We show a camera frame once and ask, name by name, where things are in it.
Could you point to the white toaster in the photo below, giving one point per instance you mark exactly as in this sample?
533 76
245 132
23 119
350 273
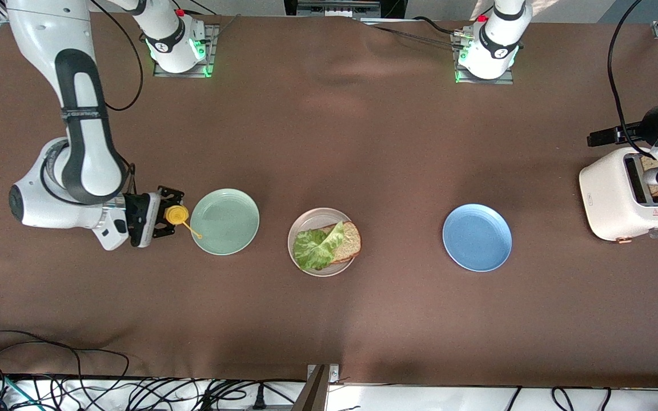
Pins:
609 200

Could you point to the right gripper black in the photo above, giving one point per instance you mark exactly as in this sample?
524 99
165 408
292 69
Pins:
133 210

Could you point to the yellow squeeze bottle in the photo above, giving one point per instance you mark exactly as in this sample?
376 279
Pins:
176 215

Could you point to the beige plate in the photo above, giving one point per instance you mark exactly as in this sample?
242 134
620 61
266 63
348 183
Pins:
306 220

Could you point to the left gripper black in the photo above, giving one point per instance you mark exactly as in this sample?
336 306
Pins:
652 126

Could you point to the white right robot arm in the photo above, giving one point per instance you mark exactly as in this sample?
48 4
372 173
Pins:
86 142

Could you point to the copper toaster lever knob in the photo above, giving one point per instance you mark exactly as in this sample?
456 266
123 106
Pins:
624 240

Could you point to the black equipment rack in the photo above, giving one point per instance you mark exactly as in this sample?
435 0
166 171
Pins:
306 7

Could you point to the mint green plate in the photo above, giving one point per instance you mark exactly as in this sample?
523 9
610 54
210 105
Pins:
224 221

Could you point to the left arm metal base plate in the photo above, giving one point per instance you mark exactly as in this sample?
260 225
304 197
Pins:
509 77

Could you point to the black power plug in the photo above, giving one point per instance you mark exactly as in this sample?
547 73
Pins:
259 399

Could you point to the blue plate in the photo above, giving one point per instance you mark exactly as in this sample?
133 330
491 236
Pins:
477 237

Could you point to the green lettuce leaf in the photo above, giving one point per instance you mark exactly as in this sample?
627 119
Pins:
312 251

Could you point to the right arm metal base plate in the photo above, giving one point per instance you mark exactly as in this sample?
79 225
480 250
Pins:
212 57

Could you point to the aluminium profile post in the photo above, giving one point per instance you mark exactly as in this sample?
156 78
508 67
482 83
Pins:
313 394

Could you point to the small metal bracket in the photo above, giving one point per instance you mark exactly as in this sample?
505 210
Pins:
333 374

